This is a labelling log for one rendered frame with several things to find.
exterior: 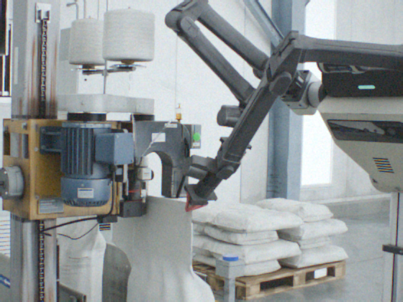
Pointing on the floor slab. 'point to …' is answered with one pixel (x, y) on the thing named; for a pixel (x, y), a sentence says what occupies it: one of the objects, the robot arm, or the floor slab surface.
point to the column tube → (28, 52)
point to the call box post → (229, 290)
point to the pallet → (335, 270)
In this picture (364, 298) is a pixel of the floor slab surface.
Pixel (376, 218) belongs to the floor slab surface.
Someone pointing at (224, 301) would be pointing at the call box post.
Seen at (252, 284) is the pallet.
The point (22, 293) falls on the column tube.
